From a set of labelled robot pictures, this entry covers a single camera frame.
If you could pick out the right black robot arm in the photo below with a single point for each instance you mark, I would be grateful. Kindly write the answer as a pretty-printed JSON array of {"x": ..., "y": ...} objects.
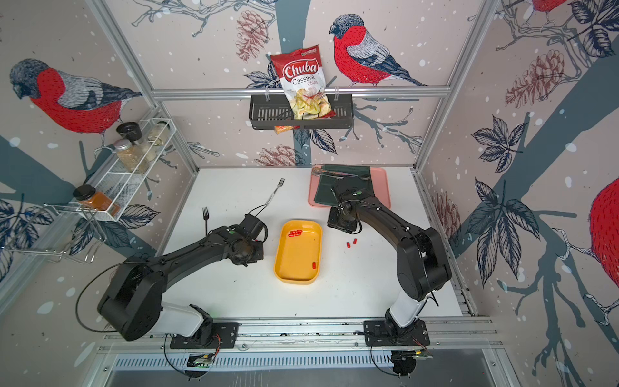
[{"x": 422, "y": 263}]

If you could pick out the white wire spice rack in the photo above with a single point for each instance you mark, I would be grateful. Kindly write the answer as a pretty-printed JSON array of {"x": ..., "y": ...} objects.
[{"x": 121, "y": 186}]

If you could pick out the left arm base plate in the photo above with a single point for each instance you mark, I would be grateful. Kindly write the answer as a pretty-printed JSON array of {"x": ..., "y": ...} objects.
[{"x": 212, "y": 335}]

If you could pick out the chrome wire holder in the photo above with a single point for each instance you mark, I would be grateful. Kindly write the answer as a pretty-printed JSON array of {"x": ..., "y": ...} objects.
[{"x": 52, "y": 232}]

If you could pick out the black lid spice jar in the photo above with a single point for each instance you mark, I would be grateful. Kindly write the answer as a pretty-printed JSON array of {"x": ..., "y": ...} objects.
[{"x": 131, "y": 131}]

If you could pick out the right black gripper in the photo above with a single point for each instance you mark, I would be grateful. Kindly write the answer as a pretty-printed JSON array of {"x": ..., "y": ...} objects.
[{"x": 349, "y": 227}]

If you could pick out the black wall basket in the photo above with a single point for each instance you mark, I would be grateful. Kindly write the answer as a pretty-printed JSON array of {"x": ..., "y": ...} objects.
[{"x": 268, "y": 113}]

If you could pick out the silver metal spoon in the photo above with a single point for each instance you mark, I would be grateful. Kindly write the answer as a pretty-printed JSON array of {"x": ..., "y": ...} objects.
[{"x": 319, "y": 172}]

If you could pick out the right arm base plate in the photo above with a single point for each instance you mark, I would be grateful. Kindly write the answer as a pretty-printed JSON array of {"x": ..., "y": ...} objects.
[{"x": 380, "y": 333}]

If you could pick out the clear spice jar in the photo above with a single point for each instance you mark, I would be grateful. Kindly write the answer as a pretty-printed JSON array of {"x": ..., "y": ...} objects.
[{"x": 159, "y": 134}]

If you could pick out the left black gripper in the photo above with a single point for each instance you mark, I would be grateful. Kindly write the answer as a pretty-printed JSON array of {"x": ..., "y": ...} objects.
[{"x": 259, "y": 255}]

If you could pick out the small snack packet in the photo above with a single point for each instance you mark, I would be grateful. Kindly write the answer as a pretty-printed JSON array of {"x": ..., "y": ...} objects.
[{"x": 280, "y": 129}]

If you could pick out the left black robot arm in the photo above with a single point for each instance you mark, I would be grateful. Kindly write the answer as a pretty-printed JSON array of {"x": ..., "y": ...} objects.
[{"x": 133, "y": 302}]

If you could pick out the dark green cloth napkin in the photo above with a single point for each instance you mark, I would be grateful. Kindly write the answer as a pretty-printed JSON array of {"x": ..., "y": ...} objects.
[{"x": 324, "y": 191}]

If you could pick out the red cassava chips bag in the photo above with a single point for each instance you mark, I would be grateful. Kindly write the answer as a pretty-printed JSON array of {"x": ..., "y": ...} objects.
[{"x": 302, "y": 79}]

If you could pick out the silver fork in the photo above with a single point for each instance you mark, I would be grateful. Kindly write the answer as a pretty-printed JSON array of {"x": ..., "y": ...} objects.
[{"x": 273, "y": 194}]

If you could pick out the silver lid spice jar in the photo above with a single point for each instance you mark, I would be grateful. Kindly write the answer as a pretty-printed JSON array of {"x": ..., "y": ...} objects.
[{"x": 131, "y": 157}]

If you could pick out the yellow plastic storage box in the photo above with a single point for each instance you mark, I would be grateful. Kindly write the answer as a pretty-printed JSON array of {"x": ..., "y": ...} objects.
[{"x": 295, "y": 255}]

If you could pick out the black fork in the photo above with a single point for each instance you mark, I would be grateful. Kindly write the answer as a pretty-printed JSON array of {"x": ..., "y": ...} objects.
[{"x": 205, "y": 216}]

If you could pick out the iridescent metal spoon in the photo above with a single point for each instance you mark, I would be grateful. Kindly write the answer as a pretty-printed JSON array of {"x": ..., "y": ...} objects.
[{"x": 361, "y": 177}]

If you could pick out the orange spice jar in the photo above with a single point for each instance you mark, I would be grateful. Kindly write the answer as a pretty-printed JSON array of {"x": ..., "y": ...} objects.
[{"x": 88, "y": 196}]

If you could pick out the pink plastic tray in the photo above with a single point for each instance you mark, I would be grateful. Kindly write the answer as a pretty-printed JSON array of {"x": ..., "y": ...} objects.
[{"x": 379, "y": 181}]

